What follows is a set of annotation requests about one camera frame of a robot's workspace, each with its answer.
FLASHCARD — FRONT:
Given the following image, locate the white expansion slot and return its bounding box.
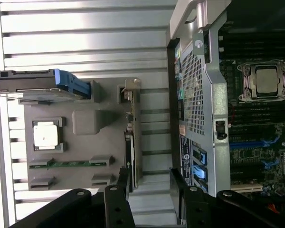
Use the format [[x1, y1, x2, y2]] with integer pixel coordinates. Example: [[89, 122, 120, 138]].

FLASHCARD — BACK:
[[230, 183, 264, 193]]

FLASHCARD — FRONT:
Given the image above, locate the loose green RAM stick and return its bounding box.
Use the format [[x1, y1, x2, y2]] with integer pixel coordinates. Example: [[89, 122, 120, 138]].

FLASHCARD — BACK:
[[29, 160, 114, 168]]

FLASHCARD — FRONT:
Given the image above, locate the grey plastic parts rack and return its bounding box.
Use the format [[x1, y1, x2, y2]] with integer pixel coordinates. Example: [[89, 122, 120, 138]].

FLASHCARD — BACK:
[[18, 79, 141, 191]]

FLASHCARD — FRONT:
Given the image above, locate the green motherboard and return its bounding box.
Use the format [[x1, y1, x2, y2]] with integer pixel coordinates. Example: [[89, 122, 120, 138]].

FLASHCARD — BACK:
[[218, 23, 285, 205]]

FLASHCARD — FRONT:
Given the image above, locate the loose silver CPU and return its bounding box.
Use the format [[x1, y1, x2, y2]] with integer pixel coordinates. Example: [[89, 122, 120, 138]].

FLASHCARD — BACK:
[[33, 124, 59, 150]]

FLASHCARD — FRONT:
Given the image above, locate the black open PC case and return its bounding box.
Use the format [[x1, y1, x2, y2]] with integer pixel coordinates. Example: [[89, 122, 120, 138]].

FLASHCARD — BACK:
[[167, 0, 285, 228]]

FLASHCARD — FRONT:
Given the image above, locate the metal CPU socket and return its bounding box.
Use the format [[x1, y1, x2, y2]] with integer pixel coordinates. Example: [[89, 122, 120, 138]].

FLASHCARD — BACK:
[[237, 60, 285, 103]]

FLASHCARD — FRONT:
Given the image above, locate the installed silver CPU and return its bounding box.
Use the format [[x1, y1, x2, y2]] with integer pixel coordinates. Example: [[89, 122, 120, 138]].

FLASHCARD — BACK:
[[255, 67, 279, 94]]

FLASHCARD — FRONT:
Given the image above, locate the hard disk in blue caddy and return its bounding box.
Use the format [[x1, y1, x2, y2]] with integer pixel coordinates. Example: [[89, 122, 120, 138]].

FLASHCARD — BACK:
[[0, 68, 91, 100]]

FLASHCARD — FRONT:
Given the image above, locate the black chassis switch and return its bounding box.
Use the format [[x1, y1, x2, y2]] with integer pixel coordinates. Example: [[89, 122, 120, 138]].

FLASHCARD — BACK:
[[215, 120, 228, 140]]

